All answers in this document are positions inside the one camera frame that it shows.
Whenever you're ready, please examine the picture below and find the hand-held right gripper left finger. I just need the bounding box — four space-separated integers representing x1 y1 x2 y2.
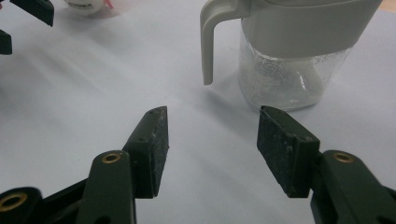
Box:
122 105 171 200

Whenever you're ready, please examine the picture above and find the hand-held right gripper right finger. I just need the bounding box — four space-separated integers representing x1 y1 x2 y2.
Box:
256 105 321 199

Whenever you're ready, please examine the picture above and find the red and white spout pouch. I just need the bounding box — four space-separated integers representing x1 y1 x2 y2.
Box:
64 0 116 17

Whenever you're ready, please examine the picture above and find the clear jar with grey lid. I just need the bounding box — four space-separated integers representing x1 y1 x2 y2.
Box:
200 0 384 112

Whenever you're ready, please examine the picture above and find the white paper sheet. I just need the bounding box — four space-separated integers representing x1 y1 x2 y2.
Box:
0 0 396 224

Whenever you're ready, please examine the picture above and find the wooden table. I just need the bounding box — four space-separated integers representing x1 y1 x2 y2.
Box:
377 0 396 14

